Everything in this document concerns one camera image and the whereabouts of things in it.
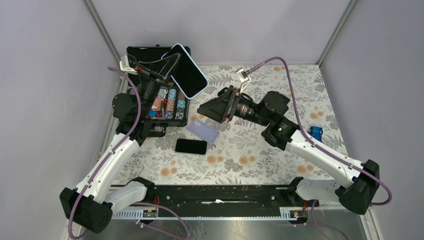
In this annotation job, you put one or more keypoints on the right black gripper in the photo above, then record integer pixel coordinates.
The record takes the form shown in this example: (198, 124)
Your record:
(223, 107)

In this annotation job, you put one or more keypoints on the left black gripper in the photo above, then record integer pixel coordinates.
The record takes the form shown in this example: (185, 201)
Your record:
(161, 79)

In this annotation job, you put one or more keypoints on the teal-edged phone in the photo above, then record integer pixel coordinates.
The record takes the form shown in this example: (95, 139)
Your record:
(191, 146)

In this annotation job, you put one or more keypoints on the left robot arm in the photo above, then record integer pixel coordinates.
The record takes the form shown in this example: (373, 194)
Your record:
(90, 204)

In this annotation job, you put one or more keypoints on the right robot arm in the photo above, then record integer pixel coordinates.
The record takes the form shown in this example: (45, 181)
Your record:
(354, 183)

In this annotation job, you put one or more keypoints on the black poker chip case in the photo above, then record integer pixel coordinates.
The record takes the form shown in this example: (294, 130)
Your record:
(159, 99)

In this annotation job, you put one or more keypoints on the floral table mat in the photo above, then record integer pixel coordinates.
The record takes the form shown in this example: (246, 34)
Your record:
(240, 155)

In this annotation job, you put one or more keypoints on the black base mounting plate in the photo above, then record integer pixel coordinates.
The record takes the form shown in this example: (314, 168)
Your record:
(227, 201)

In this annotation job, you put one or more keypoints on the blue toy car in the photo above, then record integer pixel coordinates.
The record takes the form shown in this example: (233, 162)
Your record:
(316, 132)

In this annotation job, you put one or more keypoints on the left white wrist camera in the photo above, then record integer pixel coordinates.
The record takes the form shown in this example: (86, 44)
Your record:
(127, 64)

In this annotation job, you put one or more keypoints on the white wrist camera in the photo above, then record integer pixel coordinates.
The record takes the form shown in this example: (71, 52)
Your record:
(127, 64)
(244, 78)

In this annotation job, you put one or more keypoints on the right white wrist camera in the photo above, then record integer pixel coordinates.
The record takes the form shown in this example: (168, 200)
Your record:
(244, 78)

